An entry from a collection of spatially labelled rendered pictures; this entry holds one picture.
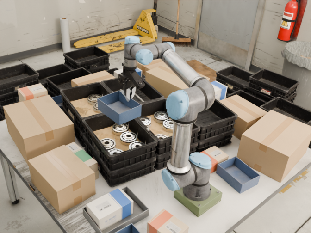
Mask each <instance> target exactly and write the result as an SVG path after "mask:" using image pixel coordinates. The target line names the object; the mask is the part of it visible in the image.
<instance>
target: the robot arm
mask: <svg viewBox="0 0 311 233"><path fill-rule="evenodd" d="M139 41H140V39H139V38H138V37H137V36H127V37H126V38H125V43H124V62H123V63H122V66H123V72H122V73H120V74H118V77H120V81H119V78H118V83H120V84H121V85H122V86H123V90H122V91H121V92H122V94H123V95H124V96H125V99H126V100H127V102H129V100H130V98H133V97H134V95H135V93H136V91H137V89H141V88H143V87H144V86H145V83H144V82H143V80H142V79H141V78H140V76H139V75H138V73H137V72H136V70H135V69H136V68H137V63H138V62H139V63H141V64H143V65H148V64H150V63H151V62H152V60H156V59H161V60H162V61H163V62H164V63H165V64H166V65H167V66H168V67H169V68H170V69H171V70H172V71H173V72H174V73H175V74H176V75H177V76H178V77H179V78H180V79H181V80H182V81H183V82H184V83H185V84H186V85H187V86H188V87H189V88H186V89H183V90H177V91H175V92H173V93H171V94H170V95H169V96H168V98H167V101H166V109H167V113H168V115H169V116H170V117H171V119H172V121H173V122H174V125H173V136H172V147H171V158H170V160H169V161H168V162H167V168H166V169H163V170H162V172H161V175H162V179H163V181H164V183H165V185H166V186H167V188H168V189H169V190H171V191H175V190H179V189H181V188H183V189H182V191H183V194H184V195H185V196H186V197H187V198H188V199H190V200H193V201H204V200H206V199H207V198H209V196H210V194H211V187H210V183H209V179H210V173H211V159H210V157H209V156H207V155H206V154H204V153H192V154H190V156H189V150H190V143H191V135H192V127H193V123H195V122H196V120H197V114H198V113H199V112H202V111H205V110H207V109H209V108H210V107H211V106H212V105H213V103H214V100H215V90H214V88H213V86H212V84H211V83H210V81H209V80H208V79H207V78H205V77H201V76H200V75H199V74H198V73H197V72H196V71H195V70H193V69H192V68H191V67H190V66H189V65H188V64H187V63H186V62H185V61H184V60H183V59H182V58H181V57H180V56H179V55H178V54H177V53H175V47H174V45H173V43H171V42H163V43H159V44H154V45H149V46H142V45H140V44H139V43H140V42H139Z"/></svg>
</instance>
